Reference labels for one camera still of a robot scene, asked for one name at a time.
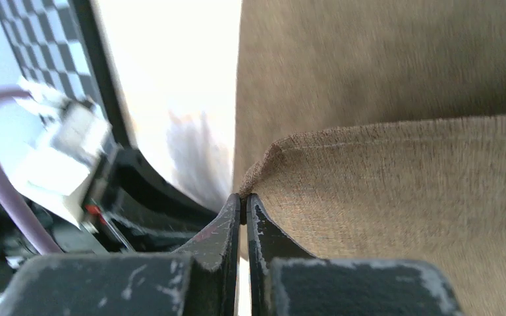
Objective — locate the black white checkerboard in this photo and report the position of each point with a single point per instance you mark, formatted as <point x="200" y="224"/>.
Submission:
<point x="58" y="43"/>

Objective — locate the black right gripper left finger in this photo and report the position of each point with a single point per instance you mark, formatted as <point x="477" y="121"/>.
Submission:
<point x="212" y="286"/>

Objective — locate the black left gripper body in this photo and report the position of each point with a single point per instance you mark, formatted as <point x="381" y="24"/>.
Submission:
<point x="124" y="205"/>

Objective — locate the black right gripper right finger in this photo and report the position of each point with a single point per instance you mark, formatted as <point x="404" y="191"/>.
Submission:
<point x="266" y="241"/>

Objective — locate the brown cloth napkin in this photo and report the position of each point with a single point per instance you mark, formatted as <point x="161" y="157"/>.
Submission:
<point x="378" y="129"/>

